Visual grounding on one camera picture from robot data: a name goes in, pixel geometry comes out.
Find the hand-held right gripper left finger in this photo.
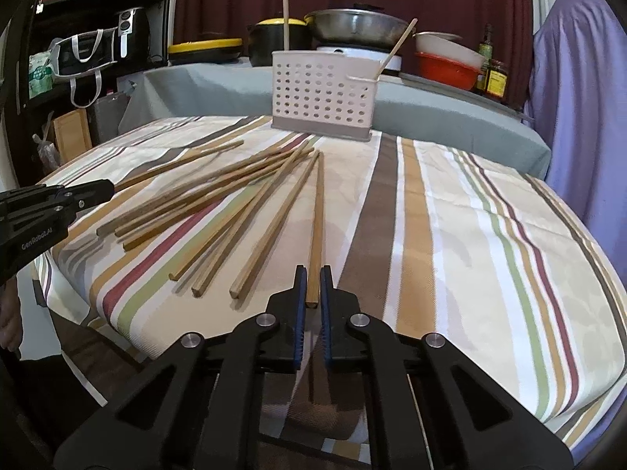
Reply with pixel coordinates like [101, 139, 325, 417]
[53, 264, 308, 470]

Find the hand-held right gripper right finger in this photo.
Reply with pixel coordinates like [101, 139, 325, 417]
[319, 264, 574, 470]

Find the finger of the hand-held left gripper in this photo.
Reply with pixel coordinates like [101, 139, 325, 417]
[36, 179, 116, 197]
[63, 191, 115, 212]

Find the brown wooden chopstick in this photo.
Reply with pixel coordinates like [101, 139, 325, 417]
[305, 154, 326, 310]

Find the bunch of wooden chopsticks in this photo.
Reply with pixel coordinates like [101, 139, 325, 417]
[97, 139, 321, 300]

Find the white perforated utensil holder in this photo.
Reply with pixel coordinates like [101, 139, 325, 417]
[271, 50, 374, 143]

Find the person's left hand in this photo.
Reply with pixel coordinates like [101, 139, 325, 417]
[0, 298, 23, 353]

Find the clear plastic bag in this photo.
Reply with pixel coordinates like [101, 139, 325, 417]
[32, 132, 62, 168]

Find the brown wooden board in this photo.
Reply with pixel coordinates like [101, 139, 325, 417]
[53, 108, 92, 163]

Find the grey box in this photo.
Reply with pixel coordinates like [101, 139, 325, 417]
[91, 93, 131, 146]

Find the green and white packet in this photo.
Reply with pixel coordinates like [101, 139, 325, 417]
[27, 51, 55, 99]

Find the grey table cloth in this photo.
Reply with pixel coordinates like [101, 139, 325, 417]
[118, 55, 553, 183]

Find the black air fryer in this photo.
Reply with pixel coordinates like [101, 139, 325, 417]
[114, 7, 163, 58]

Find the black shelf unit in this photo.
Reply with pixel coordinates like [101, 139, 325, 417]
[14, 0, 178, 160]

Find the flat black pan yellow lid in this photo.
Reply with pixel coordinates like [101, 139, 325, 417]
[167, 33, 245, 66]

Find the black pot with yellow lid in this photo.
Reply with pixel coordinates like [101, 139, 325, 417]
[246, 18, 311, 67]

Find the white portable stove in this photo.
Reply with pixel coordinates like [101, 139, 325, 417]
[315, 45, 404, 77]

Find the red bowl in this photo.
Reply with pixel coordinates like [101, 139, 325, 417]
[415, 52, 482, 92]

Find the grey tray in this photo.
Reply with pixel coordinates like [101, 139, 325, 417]
[399, 71, 535, 121]

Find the jar with yellow label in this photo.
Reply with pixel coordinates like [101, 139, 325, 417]
[485, 59, 508, 99]

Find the steel wok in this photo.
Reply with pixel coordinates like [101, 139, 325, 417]
[304, 4, 418, 51]

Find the white bowl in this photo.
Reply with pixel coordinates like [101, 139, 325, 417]
[413, 31, 484, 73]

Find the dark bottle with green label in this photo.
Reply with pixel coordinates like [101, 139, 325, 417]
[477, 23, 495, 62]

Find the purple cloth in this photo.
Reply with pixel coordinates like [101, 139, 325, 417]
[521, 0, 627, 277]

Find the black bag with white straps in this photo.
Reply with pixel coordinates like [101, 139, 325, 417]
[48, 29, 119, 108]

